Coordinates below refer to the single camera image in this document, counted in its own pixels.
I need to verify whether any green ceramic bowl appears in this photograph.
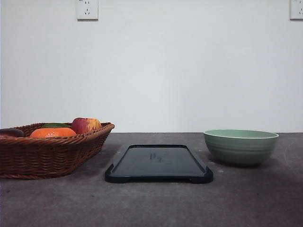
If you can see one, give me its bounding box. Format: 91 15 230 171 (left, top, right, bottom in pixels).
204 129 279 166

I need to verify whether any brown wicker basket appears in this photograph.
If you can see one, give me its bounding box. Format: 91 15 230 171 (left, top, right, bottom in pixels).
0 117 115 179

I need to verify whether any dark rectangular tray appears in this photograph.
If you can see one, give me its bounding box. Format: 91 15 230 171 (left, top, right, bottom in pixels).
105 144 214 183

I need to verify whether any red yellow apple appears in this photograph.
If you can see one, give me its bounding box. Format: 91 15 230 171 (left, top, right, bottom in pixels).
72 117 102 133

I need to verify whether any green fruit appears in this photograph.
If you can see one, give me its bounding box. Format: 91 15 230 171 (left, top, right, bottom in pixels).
42 123 69 128

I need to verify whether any orange mandarin fruit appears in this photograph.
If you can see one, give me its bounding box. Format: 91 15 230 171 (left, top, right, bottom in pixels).
30 128 77 138

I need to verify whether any dark purple fruit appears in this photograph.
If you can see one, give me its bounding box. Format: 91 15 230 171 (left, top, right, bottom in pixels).
0 129 24 137

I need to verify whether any white wall socket left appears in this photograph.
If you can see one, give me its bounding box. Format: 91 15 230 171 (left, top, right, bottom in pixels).
76 0 98 22

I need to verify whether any white wall socket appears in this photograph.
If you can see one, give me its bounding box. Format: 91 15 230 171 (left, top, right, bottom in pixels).
288 0 303 21
76 0 98 22

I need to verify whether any white wall socket right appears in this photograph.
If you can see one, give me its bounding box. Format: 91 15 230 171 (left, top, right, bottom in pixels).
288 0 303 21

